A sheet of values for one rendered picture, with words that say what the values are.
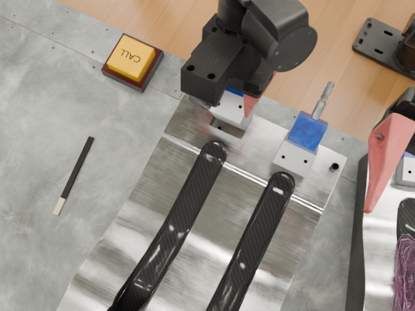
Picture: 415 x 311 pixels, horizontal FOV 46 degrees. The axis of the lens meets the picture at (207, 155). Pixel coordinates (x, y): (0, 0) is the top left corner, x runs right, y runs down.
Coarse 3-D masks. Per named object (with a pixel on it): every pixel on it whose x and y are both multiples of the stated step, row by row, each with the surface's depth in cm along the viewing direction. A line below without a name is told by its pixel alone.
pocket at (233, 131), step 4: (212, 120) 75; (216, 120) 77; (220, 120) 77; (212, 124) 77; (216, 124) 77; (220, 124) 77; (224, 124) 77; (228, 124) 77; (220, 128) 77; (224, 128) 76; (228, 128) 76; (232, 128) 76; (236, 128) 76; (228, 132) 76; (232, 132) 76; (236, 132) 76; (240, 132) 76; (244, 132) 76; (236, 136) 76; (240, 136) 76
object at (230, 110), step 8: (224, 96) 69; (232, 96) 69; (240, 96) 69; (224, 104) 69; (232, 104) 69; (240, 104) 68; (216, 112) 69; (224, 112) 69; (232, 112) 68; (240, 112) 68; (224, 120) 72; (232, 120) 68; (240, 120) 68; (248, 120) 72; (240, 128) 73
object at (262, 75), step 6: (222, 30) 57; (228, 30) 57; (234, 36) 57; (240, 36) 56; (264, 60) 61; (264, 66) 61; (258, 72) 60; (264, 72) 60; (270, 72) 60; (240, 78) 60; (252, 78) 59; (258, 78) 60; (264, 78) 60; (258, 84) 59; (264, 84) 59
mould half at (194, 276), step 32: (192, 128) 74; (256, 128) 73; (160, 160) 73; (192, 160) 73; (256, 160) 72; (320, 160) 72; (160, 192) 72; (224, 192) 71; (256, 192) 71; (320, 192) 71; (128, 224) 70; (160, 224) 70; (224, 224) 70; (288, 224) 70; (96, 256) 66; (128, 256) 67; (192, 256) 69; (224, 256) 69; (288, 256) 69; (96, 288) 64; (160, 288) 65; (192, 288) 66; (256, 288) 67
